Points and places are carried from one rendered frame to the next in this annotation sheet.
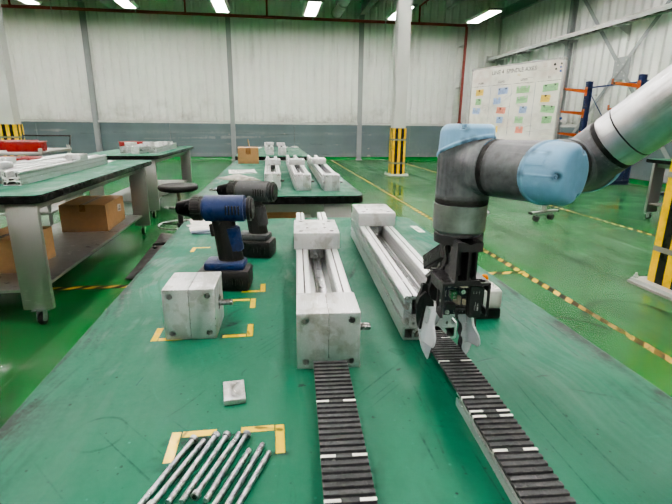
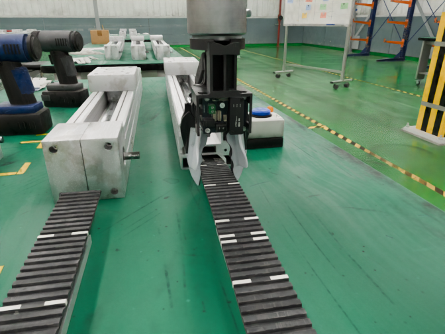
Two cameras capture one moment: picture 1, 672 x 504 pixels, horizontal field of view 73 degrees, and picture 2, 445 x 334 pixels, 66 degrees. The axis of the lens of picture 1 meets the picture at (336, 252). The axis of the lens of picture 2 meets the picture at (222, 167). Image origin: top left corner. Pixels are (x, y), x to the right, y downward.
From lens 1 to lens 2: 0.27 m
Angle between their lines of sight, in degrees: 9
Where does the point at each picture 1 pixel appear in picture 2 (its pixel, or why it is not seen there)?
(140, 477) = not seen: outside the picture
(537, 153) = not seen: outside the picture
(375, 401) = (127, 232)
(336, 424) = (46, 264)
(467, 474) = (205, 311)
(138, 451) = not seen: outside the picture
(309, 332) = (60, 162)
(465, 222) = (218, 18)
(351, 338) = (110, 167)
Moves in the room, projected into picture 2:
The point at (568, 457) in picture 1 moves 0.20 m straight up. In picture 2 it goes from (328, 280) to (359, 81)
